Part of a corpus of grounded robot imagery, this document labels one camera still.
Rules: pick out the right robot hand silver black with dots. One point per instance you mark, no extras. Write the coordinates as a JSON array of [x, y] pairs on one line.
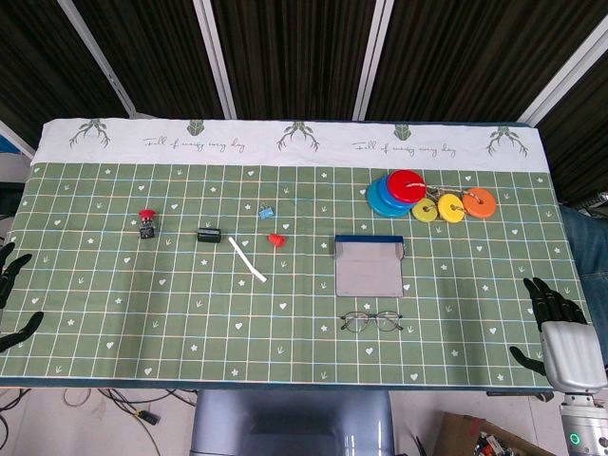
[[572, 351]]

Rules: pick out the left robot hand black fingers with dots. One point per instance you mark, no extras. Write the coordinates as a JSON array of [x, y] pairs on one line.
[[12, 271]]

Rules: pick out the wire-rimmed eyeglasses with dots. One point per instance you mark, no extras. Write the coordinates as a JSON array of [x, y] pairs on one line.
[[355, 322]]

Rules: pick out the blue glasses case grey lining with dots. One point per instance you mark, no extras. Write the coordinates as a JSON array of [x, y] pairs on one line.
[[368, 271]]

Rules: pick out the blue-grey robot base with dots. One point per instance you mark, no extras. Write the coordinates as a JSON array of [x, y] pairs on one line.
[[285, 418]]

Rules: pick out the cardboard box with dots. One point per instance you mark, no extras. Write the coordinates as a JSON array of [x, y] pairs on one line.
[[456, 432]]

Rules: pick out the white grey equipment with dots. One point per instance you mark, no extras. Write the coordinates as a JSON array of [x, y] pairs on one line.
[[14, 168]]

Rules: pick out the person in blue jeans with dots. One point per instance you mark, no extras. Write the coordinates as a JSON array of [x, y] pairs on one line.
[[589, 247]]

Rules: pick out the red emergency stop button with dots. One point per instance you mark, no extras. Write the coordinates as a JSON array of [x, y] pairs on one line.
[[147, 216]]

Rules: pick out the orange wooden disc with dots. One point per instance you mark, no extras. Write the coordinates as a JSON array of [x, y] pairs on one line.
[[484, 209]]

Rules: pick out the yellow wooden disc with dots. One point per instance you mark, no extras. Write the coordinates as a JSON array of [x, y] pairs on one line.
[[451, 214]]

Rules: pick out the black plug connector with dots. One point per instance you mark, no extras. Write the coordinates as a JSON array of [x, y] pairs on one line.
[[148, 418]]

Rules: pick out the black cylindrical ferrite core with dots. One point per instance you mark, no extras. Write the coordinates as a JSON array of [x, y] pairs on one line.
[[210, 235]]

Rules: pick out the yellow-green wooden disc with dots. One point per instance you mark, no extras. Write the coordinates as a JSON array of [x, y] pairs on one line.
[[420, 214]]

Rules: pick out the white plastic strip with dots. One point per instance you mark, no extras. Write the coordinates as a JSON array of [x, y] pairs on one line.
[[246, 260]]

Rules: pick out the red wooden disc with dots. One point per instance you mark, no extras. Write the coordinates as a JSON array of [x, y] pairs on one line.
[[401, 190]]

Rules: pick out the blue wooden disc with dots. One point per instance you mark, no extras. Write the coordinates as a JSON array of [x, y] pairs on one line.
[[382, 195]]

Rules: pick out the blue binder clip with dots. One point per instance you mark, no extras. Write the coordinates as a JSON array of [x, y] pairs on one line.
[[266, 214]]

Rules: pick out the small red push button cap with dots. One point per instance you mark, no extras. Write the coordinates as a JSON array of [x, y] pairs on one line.
[[276, 240]]

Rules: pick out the green checkered tablecloth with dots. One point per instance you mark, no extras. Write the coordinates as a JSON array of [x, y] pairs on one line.
[[285, 332]]

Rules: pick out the white partition post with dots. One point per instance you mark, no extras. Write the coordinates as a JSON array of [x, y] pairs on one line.
[[216, 57], [570, 76], [373, 57], [12, 138], [97, 57]]

